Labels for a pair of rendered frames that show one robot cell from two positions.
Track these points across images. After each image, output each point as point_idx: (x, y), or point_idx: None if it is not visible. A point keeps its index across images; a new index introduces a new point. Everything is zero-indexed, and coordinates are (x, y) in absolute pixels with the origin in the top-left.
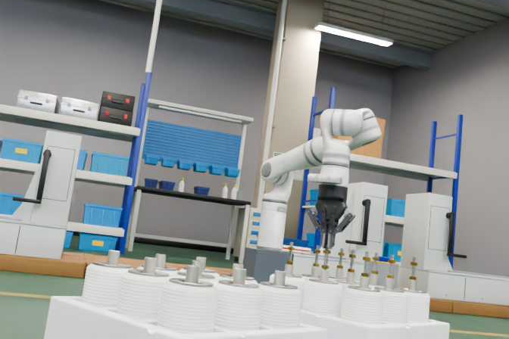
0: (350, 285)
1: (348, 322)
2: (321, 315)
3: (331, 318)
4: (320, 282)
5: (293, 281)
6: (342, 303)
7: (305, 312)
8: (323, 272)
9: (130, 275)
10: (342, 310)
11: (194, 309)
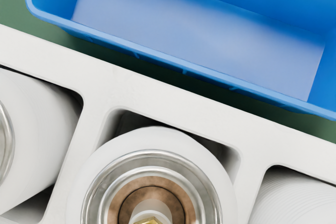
0: (5, 151)
1: (12, 29)
2: (117, 81)
3: (76, 54)
4: (145, 149)
5: (297, 219)
6: (42, 102)
7: (175, 87)
8: (148, 208)
9: None
10: (45, 99)
11: None
